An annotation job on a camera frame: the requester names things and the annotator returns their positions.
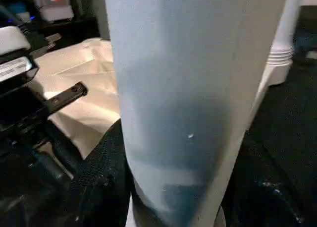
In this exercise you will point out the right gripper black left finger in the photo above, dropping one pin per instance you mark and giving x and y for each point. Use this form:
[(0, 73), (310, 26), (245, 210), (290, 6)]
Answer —
[(104, 187)]

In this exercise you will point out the white background device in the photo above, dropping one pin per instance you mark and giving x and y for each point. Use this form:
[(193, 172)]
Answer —
[(54, 9)]

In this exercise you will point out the white plastic table leg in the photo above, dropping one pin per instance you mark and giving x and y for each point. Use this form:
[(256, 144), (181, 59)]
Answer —
[(185, 63), (287, 26)]

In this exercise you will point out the white plastic table top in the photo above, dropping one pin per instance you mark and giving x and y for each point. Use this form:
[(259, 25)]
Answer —
[(81, 63)]

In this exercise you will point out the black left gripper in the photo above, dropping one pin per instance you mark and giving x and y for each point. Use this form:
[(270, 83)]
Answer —
[(17, 95)]

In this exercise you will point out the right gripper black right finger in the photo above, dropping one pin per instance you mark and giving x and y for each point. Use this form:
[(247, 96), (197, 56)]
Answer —
[(252, 197)]

